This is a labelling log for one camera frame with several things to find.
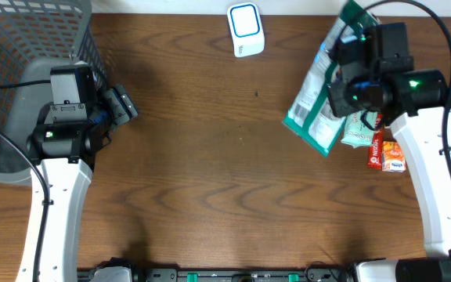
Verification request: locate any teal white snack pouch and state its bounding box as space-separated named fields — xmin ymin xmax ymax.
xmin=341 ymin=110 xmax=374 ymax=148

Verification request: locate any green sponge pack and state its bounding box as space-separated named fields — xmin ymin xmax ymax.
xmin=283 ymin=0 xmax=378 ymax=157

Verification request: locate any red white packet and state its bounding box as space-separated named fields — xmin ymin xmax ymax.
xmin=368 ymin=127 xmax=383 ymax=170

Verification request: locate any orange juice carton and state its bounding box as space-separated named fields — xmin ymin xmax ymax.
xmin=382 ymin=141 xmax=406 ymax=172

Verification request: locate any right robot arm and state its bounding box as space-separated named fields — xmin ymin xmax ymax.
xmin=327 ymin=70 xmax=451 ymax=281

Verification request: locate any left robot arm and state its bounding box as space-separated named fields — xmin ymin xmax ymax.
xmin=16 ymin=85 xmax=138 ymax=281

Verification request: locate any white barcode scanner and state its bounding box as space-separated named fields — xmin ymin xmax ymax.
xmin=226 ymin=2 xmax=265 ymax=58

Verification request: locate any grey plastic mesh basket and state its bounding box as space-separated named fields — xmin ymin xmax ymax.
xmin=0 ymin=0 xmax=106 ymax=150

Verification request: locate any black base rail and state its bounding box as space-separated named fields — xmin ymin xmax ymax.
xmin=78 ymin=265 xmax=353 ymax=282

